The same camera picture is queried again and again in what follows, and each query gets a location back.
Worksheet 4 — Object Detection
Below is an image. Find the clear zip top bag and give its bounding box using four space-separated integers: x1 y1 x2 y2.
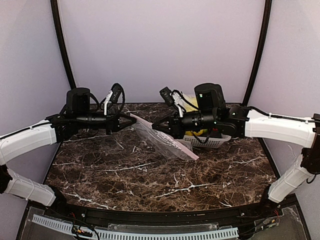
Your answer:
129 113 199 161

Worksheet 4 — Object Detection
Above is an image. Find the yellow napa cabbage toy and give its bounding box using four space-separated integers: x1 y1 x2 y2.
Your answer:
183 94 198 112

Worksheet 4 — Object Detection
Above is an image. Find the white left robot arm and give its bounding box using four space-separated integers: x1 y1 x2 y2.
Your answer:
0 83 137 207

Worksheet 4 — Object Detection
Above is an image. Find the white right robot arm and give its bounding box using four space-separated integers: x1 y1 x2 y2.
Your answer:
152 83 320 204

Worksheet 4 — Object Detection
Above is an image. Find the white plastic basket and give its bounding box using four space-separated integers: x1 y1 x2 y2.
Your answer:
183 134 232 149

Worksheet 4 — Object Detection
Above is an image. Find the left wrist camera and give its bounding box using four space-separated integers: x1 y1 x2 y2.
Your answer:
103 83 125 116

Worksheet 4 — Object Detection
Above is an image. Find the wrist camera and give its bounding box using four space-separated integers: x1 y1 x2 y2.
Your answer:
103 83 125 116
159 86 175 107

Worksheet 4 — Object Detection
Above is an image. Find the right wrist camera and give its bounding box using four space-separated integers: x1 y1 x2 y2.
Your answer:
159 86 175 107

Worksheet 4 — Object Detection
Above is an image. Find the white slotted cable duct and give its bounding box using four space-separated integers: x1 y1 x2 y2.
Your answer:
32 214 239 240

